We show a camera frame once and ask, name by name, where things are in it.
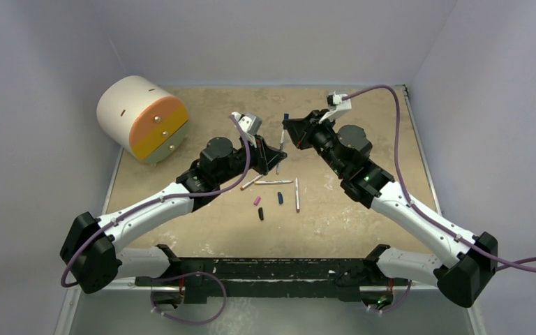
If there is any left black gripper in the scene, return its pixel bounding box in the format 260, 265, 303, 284
216, 133, 285, 186

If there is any pen with red tip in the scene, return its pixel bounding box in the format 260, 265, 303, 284
240, 174, 264, 191

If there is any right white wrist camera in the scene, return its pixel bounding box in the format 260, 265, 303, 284
318, 91, 352, 124

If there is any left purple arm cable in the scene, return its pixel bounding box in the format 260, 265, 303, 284
59, 114, 253, 288

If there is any pen with orange tip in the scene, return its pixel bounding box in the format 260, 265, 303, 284
254, 180, 293, 185

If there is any pen with yellow end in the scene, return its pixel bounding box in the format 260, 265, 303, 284
275, 128, 285, 175

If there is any aluminium table edge rail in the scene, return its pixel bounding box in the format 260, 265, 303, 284
401, 84, 443, 216

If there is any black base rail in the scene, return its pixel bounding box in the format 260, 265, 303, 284
135, 245, 407, 309

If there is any round white drawer cabinet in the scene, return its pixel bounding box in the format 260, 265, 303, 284
96, 75, 189, 165

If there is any pen with magenta end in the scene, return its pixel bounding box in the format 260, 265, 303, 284
295, 177, 301, 213

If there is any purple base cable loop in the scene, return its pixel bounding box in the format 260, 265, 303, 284
149, 271, 228, 325

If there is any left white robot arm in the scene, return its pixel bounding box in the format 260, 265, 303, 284
59, 135, 288, 294

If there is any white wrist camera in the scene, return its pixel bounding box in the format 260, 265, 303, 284
230, 112, 262, 148
318, 91, 352, 124

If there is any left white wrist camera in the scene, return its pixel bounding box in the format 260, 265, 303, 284
230, 112, 262, 148

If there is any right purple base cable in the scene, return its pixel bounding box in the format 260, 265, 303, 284
365, 279, 412, 315

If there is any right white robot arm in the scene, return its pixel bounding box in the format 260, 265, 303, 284
283, 110, 498, 308

